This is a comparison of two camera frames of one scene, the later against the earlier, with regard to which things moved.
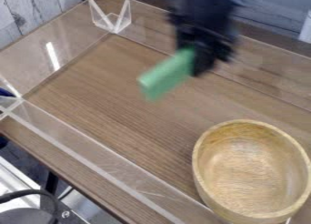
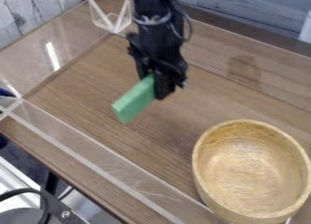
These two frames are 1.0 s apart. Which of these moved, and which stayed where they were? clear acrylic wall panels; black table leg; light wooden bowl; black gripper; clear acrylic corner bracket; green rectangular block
Moved: black gripper; green rectangular block
Stayed: clear acrylic wall panels; black table leg; light wooden bowl; clear acrylic corner bracket
